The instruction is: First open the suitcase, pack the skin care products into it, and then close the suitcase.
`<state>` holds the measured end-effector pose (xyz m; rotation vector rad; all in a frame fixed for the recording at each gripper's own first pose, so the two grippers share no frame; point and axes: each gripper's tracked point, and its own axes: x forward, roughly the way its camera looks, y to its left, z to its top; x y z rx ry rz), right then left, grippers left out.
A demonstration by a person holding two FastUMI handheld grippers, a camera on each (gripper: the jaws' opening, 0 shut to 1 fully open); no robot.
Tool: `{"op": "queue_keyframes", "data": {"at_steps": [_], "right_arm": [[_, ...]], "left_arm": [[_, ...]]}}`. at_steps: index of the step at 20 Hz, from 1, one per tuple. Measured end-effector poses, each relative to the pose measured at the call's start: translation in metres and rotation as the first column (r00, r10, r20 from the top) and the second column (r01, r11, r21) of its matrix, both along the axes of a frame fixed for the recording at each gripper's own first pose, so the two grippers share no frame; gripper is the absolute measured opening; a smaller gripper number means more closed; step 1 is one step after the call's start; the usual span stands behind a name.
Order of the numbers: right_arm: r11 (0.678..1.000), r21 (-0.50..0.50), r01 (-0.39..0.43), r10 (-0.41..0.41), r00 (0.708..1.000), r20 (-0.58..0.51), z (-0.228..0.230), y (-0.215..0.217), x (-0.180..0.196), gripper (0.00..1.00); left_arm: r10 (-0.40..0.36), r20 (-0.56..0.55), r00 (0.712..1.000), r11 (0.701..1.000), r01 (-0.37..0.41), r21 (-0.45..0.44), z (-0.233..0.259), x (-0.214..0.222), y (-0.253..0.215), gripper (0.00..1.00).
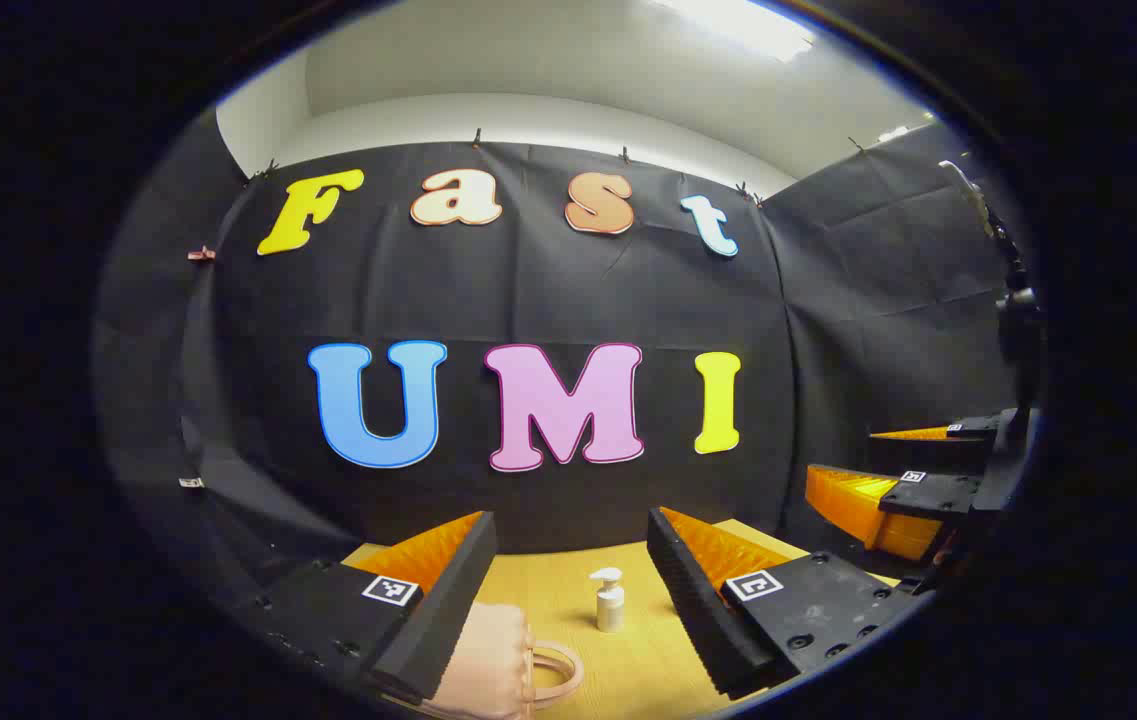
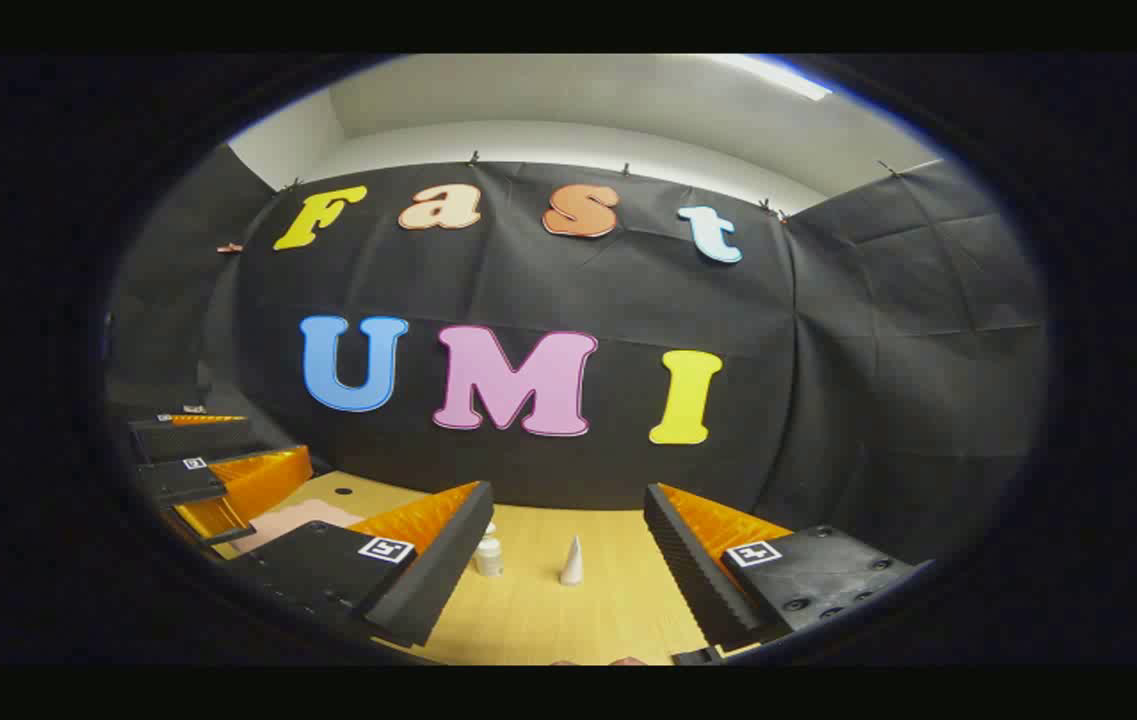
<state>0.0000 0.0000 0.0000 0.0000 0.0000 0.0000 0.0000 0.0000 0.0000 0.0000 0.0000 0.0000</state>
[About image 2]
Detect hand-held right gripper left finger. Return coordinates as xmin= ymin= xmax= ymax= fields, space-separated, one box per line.
xmin=223 ymin=480 xmax=495 ymax=649

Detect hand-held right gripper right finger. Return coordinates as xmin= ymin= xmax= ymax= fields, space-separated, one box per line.
xmin=643 ymin=483 xmax=937 ymax=653

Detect white pump bottle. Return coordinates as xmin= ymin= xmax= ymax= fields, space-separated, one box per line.
xmin=475 ymin=520 xmax=505 ymax=578

